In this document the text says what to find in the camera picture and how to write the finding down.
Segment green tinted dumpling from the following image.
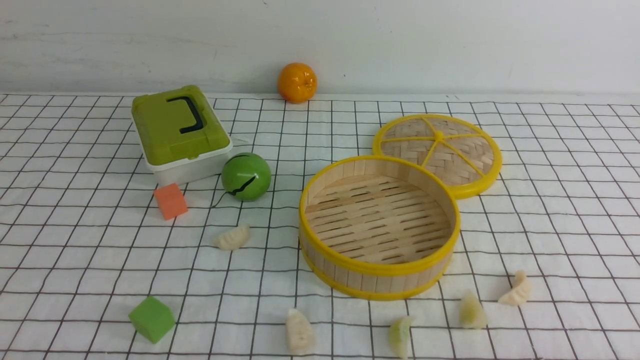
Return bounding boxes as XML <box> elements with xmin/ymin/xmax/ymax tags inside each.
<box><xmin>387</xmin><ymin>316</ymin><xmax>415</xmax><ymax>360</ymax></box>
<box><xmin>459</xmin><ymin>290</ymin><xmax>488</xmax><ymax>330</ymax></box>

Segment green foam cube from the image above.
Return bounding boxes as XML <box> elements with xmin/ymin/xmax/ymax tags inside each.
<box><xmin>128</xmin><ymin>296</ymin><xmax>176</xmax><ymax>344</ymax></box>

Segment white dumpling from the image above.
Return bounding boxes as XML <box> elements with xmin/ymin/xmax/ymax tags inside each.
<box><xmin>498</xmin><ymin>269</ymin><xmax>532</xmax><ymax>306</ymax></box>
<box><xmin>213</xmin><ymin>224</ymin><xmax>251</xmax><ymax>251</ymax></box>
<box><xmin>285</xmin><ymin>308</ymin><xmax>316</xmax><ymax>356</ymax></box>

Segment bamboo steamer tray yellow rim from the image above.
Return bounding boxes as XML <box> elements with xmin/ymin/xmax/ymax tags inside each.
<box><xmin>298</xmin><ymin>155</ymin><xmax>461</xmax><ymax>301</ymax></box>

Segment green lidded white box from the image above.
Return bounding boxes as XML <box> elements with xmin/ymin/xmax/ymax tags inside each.
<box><xmin>131</xmin><ymin>85</ymin><xmax>233</xmax><ymax>187</ymax></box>

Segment green ball with crack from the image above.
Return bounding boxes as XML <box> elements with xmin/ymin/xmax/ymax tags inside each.
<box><xmin>221</xmin><ymin>152</ymin><xmax>272</xmax><ymax>202</ymax></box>

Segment orange foam cube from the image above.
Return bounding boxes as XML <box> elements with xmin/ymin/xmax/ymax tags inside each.
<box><xmin>153</xmin><ymin>183</ymin><xmax>189</xmax><ymax>221</ymax></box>

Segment orange fruit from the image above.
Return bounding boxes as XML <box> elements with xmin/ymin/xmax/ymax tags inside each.
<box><xmin>277</xmin><ymin>63</ymin><xmax>318</xmax><ymax>104</ymax></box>

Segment woven bamboo steamer lid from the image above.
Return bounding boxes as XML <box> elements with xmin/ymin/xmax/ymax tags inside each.
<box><xmin>372</xmin><ymin>113</ymin><xmax>503</xmax><ymax>199</ymax></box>

